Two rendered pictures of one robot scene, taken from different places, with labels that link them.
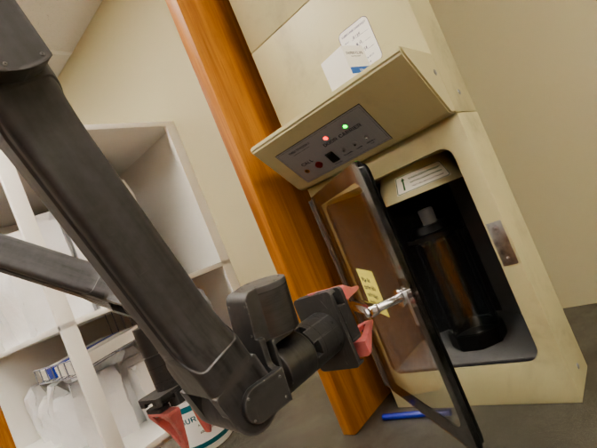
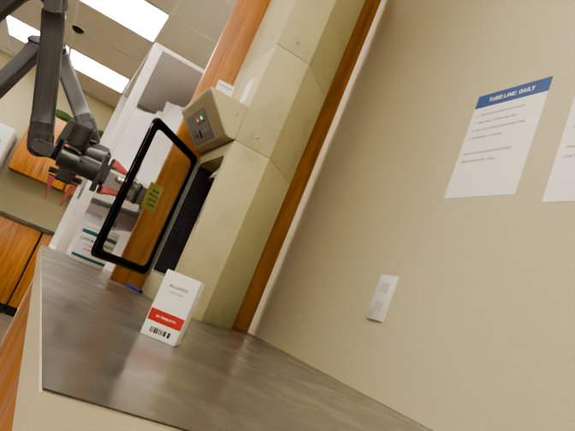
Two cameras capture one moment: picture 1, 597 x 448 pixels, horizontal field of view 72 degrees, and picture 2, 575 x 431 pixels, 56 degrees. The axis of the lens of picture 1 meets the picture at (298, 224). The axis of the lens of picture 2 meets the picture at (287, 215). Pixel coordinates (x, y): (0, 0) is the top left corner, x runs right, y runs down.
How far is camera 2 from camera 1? 1.26 m
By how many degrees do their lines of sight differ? 28
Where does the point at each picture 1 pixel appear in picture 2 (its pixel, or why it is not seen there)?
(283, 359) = (62, 150)
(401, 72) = (210, 99)
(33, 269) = (69, 93)
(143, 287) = (38, 84)
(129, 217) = (51, 64)
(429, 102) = (220, 123)
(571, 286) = (301, 345)
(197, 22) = (229, 43)
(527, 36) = (391, 163)
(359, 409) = (126, 274)
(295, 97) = not seen: hidden behind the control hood
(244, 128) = not seen: hidden behind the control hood
